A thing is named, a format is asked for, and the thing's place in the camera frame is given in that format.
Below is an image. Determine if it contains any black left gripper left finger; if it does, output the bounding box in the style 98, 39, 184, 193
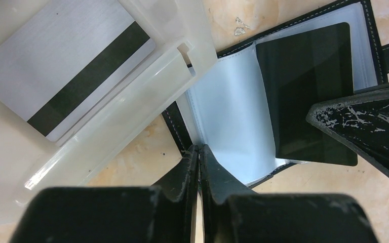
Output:
151, 145, 199, 242

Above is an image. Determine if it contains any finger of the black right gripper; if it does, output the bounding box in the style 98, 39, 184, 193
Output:
306, 87, 389, 177

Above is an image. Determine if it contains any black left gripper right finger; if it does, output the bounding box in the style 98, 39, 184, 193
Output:
199, 144, 256, 242

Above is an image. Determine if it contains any black leather card holder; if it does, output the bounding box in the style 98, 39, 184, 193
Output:
162, 1, 389, 186

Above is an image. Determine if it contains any black credit card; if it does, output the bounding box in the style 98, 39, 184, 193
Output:
256, 23, 358, 166

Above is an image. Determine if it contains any white plastic card tray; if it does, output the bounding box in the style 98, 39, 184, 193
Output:
0, 1, 217, 225

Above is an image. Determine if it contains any silver magnetic stripe card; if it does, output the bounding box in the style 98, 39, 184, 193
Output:
0, 1, 155, 142

